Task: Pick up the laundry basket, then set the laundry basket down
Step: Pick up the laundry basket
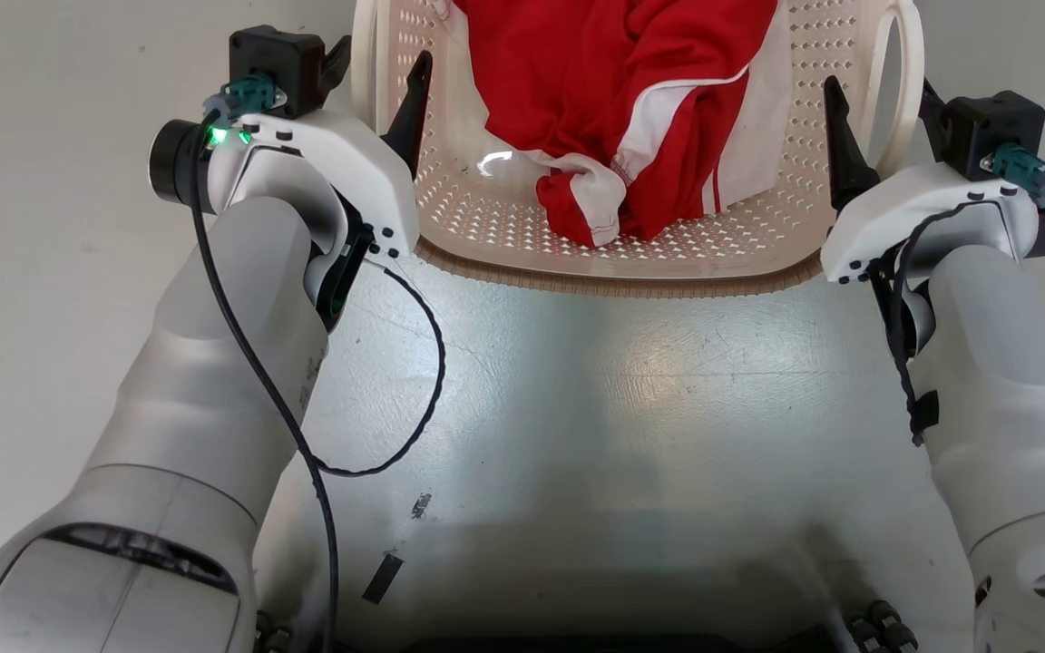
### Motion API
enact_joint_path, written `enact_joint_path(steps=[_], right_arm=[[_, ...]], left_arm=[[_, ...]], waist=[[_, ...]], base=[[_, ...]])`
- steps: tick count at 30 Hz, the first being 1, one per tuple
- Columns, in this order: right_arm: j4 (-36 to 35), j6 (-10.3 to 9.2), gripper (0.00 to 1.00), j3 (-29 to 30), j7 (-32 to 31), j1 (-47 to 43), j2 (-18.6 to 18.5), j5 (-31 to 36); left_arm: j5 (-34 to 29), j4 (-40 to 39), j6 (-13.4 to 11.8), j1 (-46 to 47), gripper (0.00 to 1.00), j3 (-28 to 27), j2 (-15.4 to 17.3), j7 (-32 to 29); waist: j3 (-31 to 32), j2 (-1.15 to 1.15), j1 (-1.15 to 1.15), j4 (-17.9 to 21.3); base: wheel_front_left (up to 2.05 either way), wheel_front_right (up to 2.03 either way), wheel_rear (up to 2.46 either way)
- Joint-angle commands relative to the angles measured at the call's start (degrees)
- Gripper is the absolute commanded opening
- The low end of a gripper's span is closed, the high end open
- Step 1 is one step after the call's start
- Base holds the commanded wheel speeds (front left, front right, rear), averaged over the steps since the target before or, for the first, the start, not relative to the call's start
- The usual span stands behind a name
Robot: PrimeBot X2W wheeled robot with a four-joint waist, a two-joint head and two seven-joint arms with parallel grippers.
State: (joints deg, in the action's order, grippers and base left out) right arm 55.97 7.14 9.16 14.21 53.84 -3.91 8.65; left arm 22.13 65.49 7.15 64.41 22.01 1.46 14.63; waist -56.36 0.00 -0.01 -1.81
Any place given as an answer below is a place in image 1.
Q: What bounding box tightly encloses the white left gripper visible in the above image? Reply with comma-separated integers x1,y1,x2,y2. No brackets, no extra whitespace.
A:
209,35,435,261

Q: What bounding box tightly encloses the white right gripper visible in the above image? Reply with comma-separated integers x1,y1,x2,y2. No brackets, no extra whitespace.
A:
819,75,1042,285

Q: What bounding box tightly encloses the cream perforated plastic laundry basket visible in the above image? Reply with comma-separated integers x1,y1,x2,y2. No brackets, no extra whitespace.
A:
350,0,927,299

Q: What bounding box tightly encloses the red white-trimmed garment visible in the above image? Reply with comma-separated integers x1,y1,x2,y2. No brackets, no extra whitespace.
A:
445,0,796,249

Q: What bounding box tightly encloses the black tape strip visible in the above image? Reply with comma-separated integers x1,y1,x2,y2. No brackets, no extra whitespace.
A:
362,553,405,605

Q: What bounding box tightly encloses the teal left cable connector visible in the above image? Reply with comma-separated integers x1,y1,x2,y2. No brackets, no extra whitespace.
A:
203,73,288,126

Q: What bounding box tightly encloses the teal cable connector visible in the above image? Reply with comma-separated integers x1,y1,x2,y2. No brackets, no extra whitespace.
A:
980,144,1045,208
203,73,288,126

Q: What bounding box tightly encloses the teal right cable connector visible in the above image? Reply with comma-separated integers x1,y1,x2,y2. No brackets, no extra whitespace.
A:
980,144,1045,208

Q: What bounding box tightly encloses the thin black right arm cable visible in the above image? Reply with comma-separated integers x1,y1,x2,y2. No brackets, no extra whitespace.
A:
873,200,995,447

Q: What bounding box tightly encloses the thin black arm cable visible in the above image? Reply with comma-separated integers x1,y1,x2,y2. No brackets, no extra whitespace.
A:
316,256,447,478
873,200,995,447
190,113,340,653

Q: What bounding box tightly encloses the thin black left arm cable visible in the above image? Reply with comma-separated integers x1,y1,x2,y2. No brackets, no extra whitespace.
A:
190,113,340,653
316,256,447,478

